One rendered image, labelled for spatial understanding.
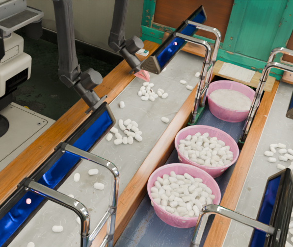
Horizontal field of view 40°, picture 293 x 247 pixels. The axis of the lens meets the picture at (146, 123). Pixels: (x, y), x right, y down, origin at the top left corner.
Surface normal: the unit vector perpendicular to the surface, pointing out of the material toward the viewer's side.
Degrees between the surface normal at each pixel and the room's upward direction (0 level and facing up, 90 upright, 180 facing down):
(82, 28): 90
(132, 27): 90
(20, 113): 0
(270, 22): 90
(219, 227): 0
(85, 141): 58
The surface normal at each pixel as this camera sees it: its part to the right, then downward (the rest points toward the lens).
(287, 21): -0.40, 0.52
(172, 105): 0.11, -0.78
